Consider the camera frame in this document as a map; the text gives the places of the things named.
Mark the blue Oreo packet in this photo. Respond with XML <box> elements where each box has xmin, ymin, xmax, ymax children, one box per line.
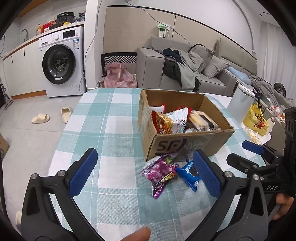
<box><xmin>176</xmin><ymin>160</ymin><xmax>201</xmax><ymax>192</ymax></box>

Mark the clear cake roll pack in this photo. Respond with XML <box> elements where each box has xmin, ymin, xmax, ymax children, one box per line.
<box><xmin>189</xmin><ymin>110</ymin><xmax>220</xmax><ymax>132</ymax></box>

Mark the white noodle snack bag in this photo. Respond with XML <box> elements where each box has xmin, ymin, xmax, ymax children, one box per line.
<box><xmin>152</xmin><ymin>108</ymin><xmax>188</xmax><ymax>135</ymax></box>

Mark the purple candy bag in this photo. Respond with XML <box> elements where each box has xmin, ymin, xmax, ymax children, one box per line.
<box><xmin>139</xmin><ymin>153</ymin><xmax>179</xmax><ymax>199</ymax></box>

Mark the white red snack bag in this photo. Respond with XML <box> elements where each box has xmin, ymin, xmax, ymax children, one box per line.
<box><xmin>149</xmin><ymin>104</ymin><xmax>166</xmax><ymax>114</ymax></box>

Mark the person's right hand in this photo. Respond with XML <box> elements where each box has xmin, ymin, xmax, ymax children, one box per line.
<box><xmin>273</xmin><ymin>193</ymin><xmax>294</xmax><ymax>220</ymax></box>

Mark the person's left hand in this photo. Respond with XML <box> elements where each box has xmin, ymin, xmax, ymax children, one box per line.
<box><xmin>121</xmin><ymin>227</ymin><xmax>151</xmax><ymax>241</ymax></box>

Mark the yellow plastic bag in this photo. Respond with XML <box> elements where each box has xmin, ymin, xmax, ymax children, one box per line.
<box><xmin>243</xmin><ymin>103</ymin><xmax>269</xmax><ymax>136</ymax></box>

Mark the white trash bin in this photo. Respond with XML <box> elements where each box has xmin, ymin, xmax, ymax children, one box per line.
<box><xmin>227</xmin><ymin>85</ymin><xmax>255</xmax><ymax>123</ymax></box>

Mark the teal plaid tablecloth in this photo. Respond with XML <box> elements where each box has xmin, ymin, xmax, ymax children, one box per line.
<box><xmin>47</xmin><ymin>87</ymin><xmax>273</xmax><ymax>241</ymax></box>

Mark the small cardboard box floor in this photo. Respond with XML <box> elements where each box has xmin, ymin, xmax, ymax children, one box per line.
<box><xmin>0</xmin><ymin>135</ymin><xmax>10</xmax><ymax>160</ymax></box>

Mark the beige slipper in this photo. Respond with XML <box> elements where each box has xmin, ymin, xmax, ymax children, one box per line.
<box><xmin>61</xmin><ymin>106</ymin><xmax>72</xmax><ymax>123</ymax></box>
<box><xmin>31</xmin><ymin>113</ymin><xmax>50</xmax><ymax>124</ymax></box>

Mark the brown SF cardboard box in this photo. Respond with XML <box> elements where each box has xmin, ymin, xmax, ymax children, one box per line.
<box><xmin>138</xmin><ymin>89</ymin><xmax>234</xmax><ymax>161</ymax></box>

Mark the grey cushion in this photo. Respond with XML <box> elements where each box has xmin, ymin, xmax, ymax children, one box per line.
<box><xmin>202</xmin><ymin>56</ymin><xmax>230</xmax><ymax>78</ymax></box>
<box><xmin>188</xmin><ymin>44</ymin><xmax>215</xmax><ymax>73</ymax></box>

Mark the grey clothes pile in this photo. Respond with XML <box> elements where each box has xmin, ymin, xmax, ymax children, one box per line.
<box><xmin>162</xmin><ymin>48</ymin><xmax>203</xmax><ymax>92</ymax></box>

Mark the pink plastic bag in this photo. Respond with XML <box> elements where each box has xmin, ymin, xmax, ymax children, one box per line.
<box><xmin>101</xmin><ymin>62</ymin><xmax>137</xmax><ymax>88</ymax></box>

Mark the grey sofa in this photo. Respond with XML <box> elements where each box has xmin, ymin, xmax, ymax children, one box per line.
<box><xmin>135</xmin><ymin>36</ymin><xmax>258</xmax><ymax>96</ymax></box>

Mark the white washing machine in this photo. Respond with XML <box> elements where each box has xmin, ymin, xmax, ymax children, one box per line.
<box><xmin>38</xmin><ymin>25</ymin><xmax>86</xmax><ymax>98</ymax></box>

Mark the black patterned chair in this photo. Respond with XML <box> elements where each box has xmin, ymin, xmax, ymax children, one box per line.
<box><xmin>101</xmin><ymin>52</ymin><xmax>137</xmax><ymax>74</ymax></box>

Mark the kitchen faucet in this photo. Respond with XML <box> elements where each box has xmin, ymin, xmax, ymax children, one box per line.
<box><xmin>21</xmin><ymin>29</ymin><xmax>28</xmax><ymax>42</ymax></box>

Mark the black rice cooker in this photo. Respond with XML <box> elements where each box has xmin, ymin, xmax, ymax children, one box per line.
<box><xmin>56</xmin><ymin>11</ymin><xmax>75</xmax><ymax>24</ymax></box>

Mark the white wall power strip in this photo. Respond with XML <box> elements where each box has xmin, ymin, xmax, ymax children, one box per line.
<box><xmin>158</xmin><ymin>23</ymin><xmax>171</xmax><ymax>38</ymax></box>

